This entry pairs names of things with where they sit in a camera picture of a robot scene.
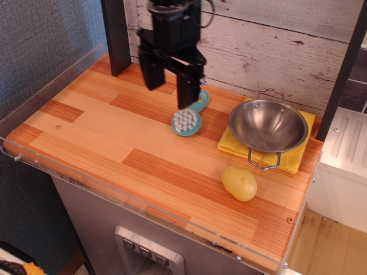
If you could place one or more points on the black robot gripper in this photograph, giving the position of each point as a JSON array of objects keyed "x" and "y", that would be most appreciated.
[{"x": 172, "y": 45}]

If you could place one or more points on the teal brush white bristles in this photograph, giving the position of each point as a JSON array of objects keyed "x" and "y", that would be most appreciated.
[{"x": 187, "y": 122}]

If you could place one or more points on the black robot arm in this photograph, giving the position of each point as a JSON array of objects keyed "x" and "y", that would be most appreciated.
[{"x": 172, "y": 3}]

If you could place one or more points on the yellow plastic potato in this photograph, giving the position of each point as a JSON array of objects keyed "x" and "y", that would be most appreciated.
[{"x": 240, "y": 183}]

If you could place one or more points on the yellow folded cloth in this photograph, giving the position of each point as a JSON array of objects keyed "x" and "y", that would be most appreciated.
[{"x": 290, "y": 161}]

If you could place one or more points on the grey toy fridge cabinet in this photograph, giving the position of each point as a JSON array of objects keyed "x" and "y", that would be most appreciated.
[{"x": 95, "y": 220}]

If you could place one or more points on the silver dispenser button panel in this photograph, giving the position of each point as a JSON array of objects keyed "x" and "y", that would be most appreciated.
[{"x": 147, "y": 253}]

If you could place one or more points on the white cabinet at right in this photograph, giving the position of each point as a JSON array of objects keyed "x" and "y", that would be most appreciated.
[{"x": 338, "y": 188}]

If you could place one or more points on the orange and black object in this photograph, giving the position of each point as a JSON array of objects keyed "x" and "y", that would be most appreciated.
[{"x": 21, "y": 269}]

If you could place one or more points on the dark left vertical post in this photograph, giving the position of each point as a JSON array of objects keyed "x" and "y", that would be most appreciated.
[{"x": 116, "y": 34}]

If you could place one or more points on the dark vertical post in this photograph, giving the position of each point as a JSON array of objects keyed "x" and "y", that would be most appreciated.
[
  {"x": 116, "y": 34},
  {"x": 343, "y": 75}
]

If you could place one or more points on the steel colander bowl with handles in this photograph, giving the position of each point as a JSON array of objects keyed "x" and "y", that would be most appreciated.
[{"x": 268, "y": 125}]

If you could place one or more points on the dark right vertical post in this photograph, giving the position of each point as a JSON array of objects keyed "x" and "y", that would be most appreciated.
[{"x": 343, "y": 75}]

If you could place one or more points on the clear acrylic guard rail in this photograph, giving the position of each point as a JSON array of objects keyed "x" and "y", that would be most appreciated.
[{"x": 113, "y": 137}]

